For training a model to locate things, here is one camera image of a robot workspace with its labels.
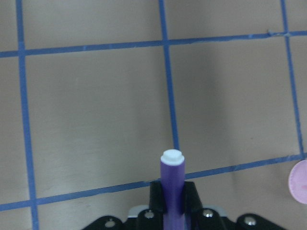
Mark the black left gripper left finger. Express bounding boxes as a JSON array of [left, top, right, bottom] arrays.
[[149, 181, 166, 214]]

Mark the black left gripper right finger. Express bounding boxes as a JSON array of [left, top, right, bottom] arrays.
[[183, 182, 202, 230]]

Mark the purple pen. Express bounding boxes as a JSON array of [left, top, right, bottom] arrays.
[[160, 149, 185, 230]]

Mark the pink mesh cup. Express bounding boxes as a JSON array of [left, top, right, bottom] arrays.
[[288, 160, 307, 205]]

